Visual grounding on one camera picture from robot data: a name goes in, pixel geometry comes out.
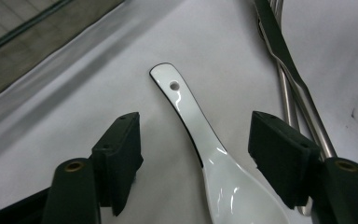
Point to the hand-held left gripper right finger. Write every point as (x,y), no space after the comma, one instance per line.
(282,155)

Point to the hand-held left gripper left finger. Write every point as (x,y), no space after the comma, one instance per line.
(118,155)

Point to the white ceramic spoon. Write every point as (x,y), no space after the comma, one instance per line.
(199,121)

